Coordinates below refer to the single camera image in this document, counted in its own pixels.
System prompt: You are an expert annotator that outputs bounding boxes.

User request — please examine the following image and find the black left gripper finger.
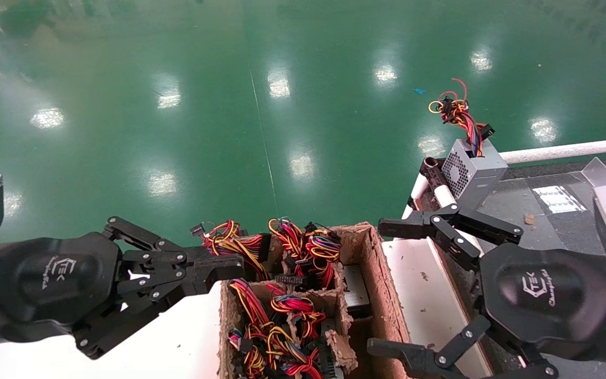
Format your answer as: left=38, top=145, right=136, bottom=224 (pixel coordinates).
left=73, top=268, right=230, bottom=360
left=103, top=216, right=245, bottom=280

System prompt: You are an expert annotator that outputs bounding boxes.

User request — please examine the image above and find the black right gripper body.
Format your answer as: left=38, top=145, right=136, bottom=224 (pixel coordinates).
left=479, top=243, right=606, bottom=360

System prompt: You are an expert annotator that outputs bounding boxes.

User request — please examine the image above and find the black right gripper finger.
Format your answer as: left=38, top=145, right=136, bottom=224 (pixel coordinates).
left=378, top=204, right=523, bottom=270
left=367, top=315, right=559, bottom=379

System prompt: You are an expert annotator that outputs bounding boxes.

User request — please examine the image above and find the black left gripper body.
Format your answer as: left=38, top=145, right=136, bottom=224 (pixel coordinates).
left=0, top=233, right=127, bottom=343

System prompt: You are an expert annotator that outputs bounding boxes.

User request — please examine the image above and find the silver power supply with cables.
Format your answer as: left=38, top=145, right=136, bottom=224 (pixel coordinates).
left=303, top=222, right=373, bottom=319

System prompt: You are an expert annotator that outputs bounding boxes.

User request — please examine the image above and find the black pipe connector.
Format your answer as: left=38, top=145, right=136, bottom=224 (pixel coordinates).
left=421, top=157, right=447, bottom=193

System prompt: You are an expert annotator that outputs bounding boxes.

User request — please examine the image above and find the black conveyor belt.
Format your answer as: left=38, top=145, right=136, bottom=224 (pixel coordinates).
left=416, top=158, right=606, bottom=379

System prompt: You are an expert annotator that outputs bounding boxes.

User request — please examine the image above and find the brown pulp cardboard box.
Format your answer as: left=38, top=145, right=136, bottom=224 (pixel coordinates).
left=218, top=222, right=414, bottom=379

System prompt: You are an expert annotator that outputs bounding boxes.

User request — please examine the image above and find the silver power supply with fan grille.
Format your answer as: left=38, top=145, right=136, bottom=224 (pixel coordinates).
left=428, top=78, right=509, bottom=211

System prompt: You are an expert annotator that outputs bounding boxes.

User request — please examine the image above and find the white label sticker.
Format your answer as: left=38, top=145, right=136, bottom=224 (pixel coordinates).
left=532, top=185, right=573, bottom=214

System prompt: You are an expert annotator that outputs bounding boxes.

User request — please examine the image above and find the power supply cable bundle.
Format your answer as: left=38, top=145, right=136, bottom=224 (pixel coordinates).
left=267, top=217, right=309, bottom=287
left=228, top=326, right=330, bottom=379
left=270, top=294, right=327, bottom=340
left=190, top=220, right=272, bottom=282
left=228, top=278, right=273, bottom=337

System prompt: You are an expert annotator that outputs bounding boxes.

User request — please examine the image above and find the short white frame pipe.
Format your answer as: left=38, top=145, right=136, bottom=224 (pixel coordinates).
left=402, top=174, right=430, bottom=219

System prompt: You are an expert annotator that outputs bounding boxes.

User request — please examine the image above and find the long white frame pipe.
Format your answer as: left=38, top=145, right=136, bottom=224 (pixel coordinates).
left=433, top=184, right=485, bottom=256

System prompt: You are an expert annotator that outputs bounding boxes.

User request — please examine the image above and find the white conveyor rail pipe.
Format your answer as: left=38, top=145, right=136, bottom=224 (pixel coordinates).
left=500, top=137, right=606, bottom=165

